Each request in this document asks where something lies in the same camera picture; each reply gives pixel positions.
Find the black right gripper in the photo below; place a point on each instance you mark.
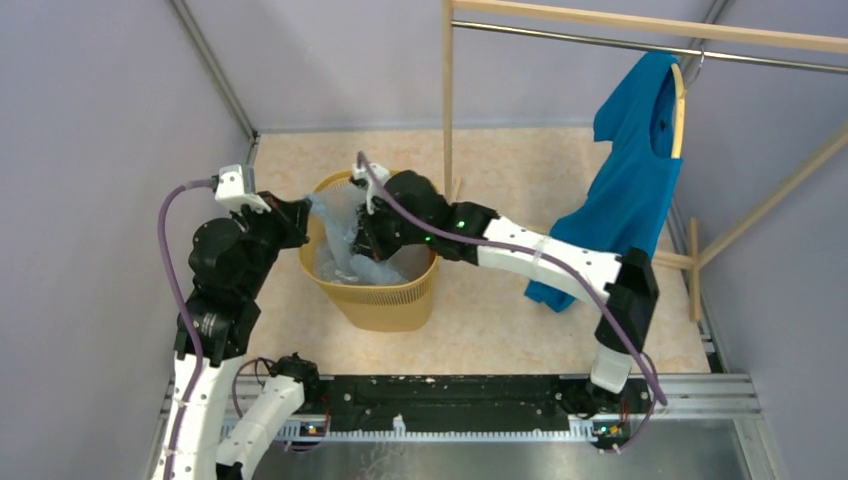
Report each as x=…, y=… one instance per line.
x=368, y=242

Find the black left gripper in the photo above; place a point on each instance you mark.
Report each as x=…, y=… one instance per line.
x=291, y=215

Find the blue t-shirt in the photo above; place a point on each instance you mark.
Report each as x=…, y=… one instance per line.
x=628, y=201

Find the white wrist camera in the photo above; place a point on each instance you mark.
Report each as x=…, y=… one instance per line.
x=236, y=190
x=369, y=177

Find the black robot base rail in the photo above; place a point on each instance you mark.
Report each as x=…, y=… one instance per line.
x=468, y=403

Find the white slotted cable duct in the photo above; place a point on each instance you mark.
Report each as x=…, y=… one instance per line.
x=307, y=433

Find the yellow plastic trash bin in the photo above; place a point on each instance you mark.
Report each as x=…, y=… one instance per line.
x=395, y=308

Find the light blue plastic trash bag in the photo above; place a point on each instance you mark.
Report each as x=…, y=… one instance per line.
x=335, y=261

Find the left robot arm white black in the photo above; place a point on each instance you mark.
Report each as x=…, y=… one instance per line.
x=231, y=258

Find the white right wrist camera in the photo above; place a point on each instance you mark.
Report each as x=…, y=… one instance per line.
x=369, y=177

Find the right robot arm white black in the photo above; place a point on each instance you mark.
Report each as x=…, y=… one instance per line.
x=622, y=287

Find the wooden clothes hanger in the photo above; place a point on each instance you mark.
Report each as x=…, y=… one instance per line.
x=681, y=85

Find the wooden clothes rack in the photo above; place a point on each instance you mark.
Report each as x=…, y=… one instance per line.
x=696, y=258

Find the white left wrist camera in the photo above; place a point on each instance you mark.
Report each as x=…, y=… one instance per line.
x=236, y=190

